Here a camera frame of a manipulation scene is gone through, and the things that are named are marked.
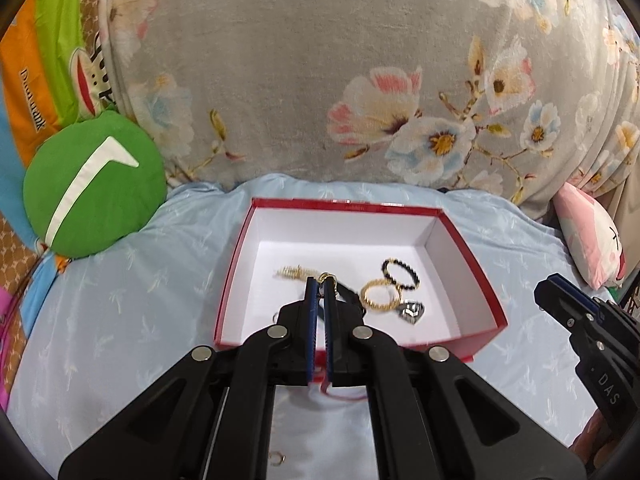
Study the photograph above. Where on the silver heart pendant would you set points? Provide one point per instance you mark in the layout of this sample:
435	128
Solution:
411	312

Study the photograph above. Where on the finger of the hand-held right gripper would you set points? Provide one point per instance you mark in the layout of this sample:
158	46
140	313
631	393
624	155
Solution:
555	305
570	290

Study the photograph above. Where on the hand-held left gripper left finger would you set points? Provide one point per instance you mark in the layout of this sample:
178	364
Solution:
310	320

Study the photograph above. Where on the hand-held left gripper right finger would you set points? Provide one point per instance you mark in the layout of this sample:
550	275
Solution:
330	320

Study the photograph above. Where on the green round cushion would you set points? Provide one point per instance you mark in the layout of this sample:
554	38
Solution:
120	195

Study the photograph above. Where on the pink pillow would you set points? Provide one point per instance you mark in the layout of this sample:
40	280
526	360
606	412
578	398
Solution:
590	230

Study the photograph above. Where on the colourful cartoon printed sheet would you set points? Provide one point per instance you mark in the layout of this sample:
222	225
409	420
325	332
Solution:
30	85

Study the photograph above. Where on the grey floral blanket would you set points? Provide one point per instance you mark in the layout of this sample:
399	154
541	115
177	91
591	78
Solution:
300	85

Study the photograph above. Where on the black wristwatch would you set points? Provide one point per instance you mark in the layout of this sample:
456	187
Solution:
350	296

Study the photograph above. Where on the person's right hand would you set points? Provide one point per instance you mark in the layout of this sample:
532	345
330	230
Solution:
587	445

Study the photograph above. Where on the light blue palm-print sheet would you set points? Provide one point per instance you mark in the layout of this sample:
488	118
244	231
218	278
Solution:
150	300

